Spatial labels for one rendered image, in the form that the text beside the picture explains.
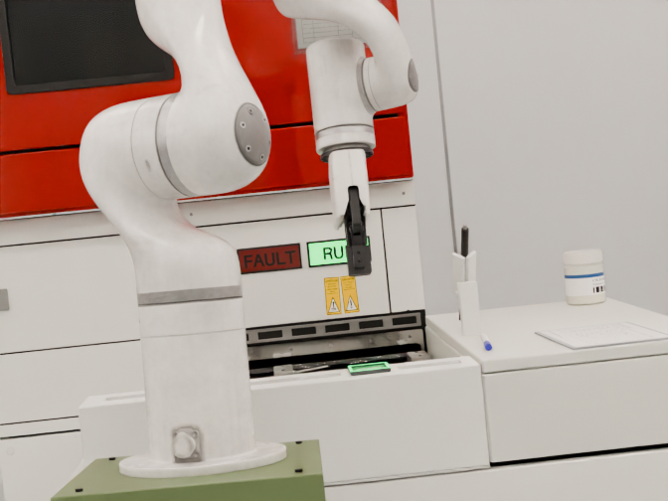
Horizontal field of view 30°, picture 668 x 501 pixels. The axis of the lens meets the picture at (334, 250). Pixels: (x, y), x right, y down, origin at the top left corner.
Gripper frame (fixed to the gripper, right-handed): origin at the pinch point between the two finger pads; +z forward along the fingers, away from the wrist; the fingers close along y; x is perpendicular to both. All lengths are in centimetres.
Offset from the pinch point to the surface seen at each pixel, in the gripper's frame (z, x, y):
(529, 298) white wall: -13, 65, -208
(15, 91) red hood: -43, -54, -45
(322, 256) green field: -10, -3, -57
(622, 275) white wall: -17, 95, -208
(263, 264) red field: -9, -14, -57
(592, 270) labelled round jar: -1, 45, -48
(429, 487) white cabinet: 31.9, 6.4, -2.3
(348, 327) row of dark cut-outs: 3, 1, -60
